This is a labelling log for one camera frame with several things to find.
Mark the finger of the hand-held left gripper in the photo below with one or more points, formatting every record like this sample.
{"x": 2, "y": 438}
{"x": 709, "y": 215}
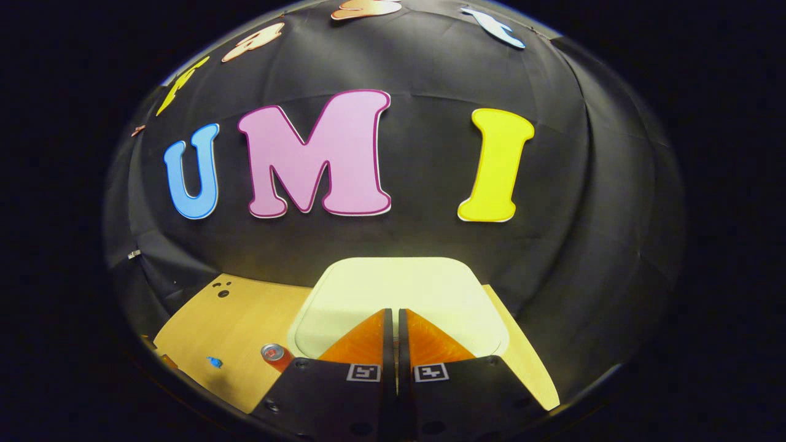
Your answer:
{"x": 163, "y": 359}

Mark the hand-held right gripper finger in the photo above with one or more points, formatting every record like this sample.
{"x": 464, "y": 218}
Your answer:
{"x": 389, "y": 350}
{"x": 402, "y": 350}

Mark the blue paper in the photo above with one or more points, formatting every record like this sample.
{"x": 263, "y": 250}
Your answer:
{"x": 214, "y": 362}

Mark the green desktop garbage bin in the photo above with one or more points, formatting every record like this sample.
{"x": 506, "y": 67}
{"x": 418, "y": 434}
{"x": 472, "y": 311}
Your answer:
{"x": 393, "y": 288}

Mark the orange pop can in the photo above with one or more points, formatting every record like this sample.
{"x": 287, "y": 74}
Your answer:
{"x": 276, "y": 359}

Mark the black backdrop cloth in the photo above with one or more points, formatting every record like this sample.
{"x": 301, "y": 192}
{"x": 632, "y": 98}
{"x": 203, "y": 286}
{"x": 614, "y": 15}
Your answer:
{"x": 430, "y": 245}

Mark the copper metal clip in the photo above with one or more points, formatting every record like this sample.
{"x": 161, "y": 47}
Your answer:
{"x": 138, "y": 130}

